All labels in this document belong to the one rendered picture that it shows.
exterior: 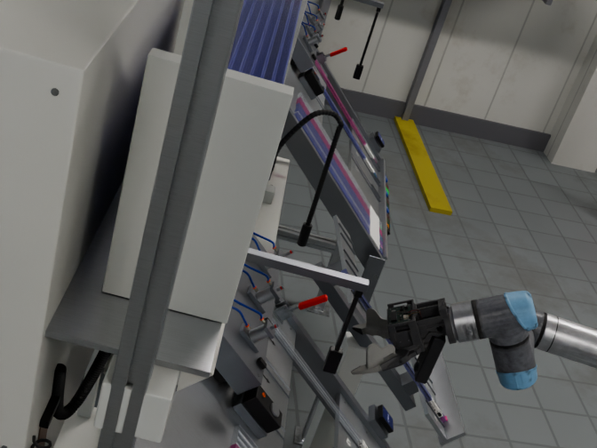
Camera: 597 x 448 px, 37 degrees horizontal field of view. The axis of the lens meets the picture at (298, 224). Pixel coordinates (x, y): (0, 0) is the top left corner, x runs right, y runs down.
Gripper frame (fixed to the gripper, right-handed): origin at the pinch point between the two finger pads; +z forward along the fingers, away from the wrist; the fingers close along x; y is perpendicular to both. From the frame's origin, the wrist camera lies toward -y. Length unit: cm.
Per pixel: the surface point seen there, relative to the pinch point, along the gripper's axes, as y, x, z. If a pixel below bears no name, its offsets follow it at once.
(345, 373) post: -26.6, -27.5, 9.5
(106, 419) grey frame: 46, 64, 16
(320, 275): 35.1, 26.0, -4.7
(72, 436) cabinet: -8, 0, 64
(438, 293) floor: -122, -191, -3
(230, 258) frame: 55, 49, 0
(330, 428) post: -43, -28, 18
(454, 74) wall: -97, -377, -31
